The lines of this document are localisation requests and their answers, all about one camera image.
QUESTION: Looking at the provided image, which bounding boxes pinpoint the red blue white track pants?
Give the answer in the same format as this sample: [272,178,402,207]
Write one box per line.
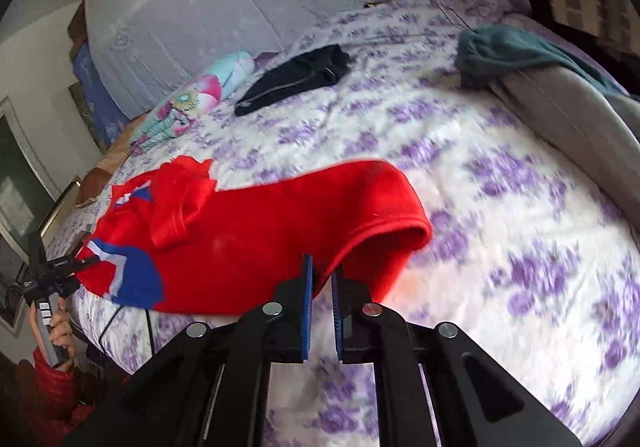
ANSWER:
[78,155,433,316]

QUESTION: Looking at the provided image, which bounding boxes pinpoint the red jacket left forearm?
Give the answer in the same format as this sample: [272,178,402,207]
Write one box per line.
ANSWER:
[16,347,94,446]

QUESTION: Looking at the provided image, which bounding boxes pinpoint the person's left hand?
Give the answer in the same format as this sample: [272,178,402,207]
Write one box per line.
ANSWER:
[28,295,77,373]

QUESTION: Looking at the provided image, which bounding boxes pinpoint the brown orange pillow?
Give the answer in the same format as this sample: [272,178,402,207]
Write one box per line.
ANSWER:
[75,113,146,208]

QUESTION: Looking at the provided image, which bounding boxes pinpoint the purple floral bed sheet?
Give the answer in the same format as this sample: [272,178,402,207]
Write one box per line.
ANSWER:
[46,0,640,447]

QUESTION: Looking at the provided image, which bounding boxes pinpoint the folded floral teal quilt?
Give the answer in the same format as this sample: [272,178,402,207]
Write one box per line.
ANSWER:
[129,51,256,152]

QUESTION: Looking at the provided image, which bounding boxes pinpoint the folded black pants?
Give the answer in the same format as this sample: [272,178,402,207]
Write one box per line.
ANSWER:
[234,44,352,116]

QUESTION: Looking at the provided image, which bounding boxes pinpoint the teal green garment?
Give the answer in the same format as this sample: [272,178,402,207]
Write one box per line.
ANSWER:
[454,24,639,100]

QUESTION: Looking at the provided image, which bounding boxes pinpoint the grey fleece garment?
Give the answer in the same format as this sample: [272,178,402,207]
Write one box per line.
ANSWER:
[490,66,639,220]

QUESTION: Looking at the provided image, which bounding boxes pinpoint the window with white frame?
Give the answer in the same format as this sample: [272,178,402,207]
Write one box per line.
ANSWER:
[0,96,61,263]

